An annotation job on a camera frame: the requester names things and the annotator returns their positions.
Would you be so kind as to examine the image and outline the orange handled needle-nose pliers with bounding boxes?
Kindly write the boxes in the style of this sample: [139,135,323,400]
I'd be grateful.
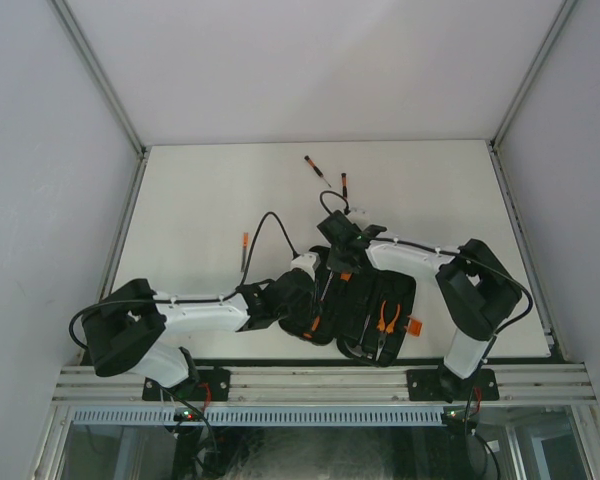
[375,300,402,361]

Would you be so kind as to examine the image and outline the blue slotted cable duct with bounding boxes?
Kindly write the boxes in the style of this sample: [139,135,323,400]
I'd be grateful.
[72,405,444,427]

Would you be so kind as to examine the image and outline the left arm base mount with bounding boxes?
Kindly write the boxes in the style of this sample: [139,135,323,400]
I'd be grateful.
[141,367,231,402]

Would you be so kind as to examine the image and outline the small orange precision screwdriver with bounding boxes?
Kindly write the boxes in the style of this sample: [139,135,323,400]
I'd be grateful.
[304,155,332,188]

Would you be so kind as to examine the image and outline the small orange chisel bit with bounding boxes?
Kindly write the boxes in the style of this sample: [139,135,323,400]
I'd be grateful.
[240,232,249,273]

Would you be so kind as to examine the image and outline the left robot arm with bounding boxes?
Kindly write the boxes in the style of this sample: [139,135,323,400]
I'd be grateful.
[78,267,316,400]

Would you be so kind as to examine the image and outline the small claw hammer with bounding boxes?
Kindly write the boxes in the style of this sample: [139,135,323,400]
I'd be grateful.
[342,314,379,367]

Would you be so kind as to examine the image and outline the right camera cable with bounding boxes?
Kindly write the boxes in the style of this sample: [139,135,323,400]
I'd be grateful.
[318,189,535,416]

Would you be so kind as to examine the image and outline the aluminium frame rail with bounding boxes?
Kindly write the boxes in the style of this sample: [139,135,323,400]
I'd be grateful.
[52,364,596,406]

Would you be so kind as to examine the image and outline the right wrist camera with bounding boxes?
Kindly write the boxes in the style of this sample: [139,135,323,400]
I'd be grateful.
[347,207,370,225]

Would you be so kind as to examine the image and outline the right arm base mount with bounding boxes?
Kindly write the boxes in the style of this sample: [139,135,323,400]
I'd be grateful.
[406,366,500,403]

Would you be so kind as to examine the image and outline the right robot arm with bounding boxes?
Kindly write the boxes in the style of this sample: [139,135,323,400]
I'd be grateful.
[318,210,534,401]

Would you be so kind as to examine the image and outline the black plastic tool case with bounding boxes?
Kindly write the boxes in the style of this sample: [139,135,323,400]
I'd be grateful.
[279,246,416,367]

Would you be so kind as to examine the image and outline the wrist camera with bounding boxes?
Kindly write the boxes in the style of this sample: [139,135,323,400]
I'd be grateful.
[347,207,370,225]
[291,252,321,279]

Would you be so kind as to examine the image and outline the left camera cable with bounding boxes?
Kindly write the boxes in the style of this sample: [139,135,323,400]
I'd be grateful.
[68,212,301,351]

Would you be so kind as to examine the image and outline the camera cable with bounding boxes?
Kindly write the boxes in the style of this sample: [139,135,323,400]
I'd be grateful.
[318,189,535,416]
[68,212,301,351]

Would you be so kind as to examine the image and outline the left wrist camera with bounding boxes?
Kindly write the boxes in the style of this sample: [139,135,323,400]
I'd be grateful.
[291,252,321,279]

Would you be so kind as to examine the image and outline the black handled screwdriver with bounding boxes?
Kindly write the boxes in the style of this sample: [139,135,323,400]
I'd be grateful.
[301,277,331,346]

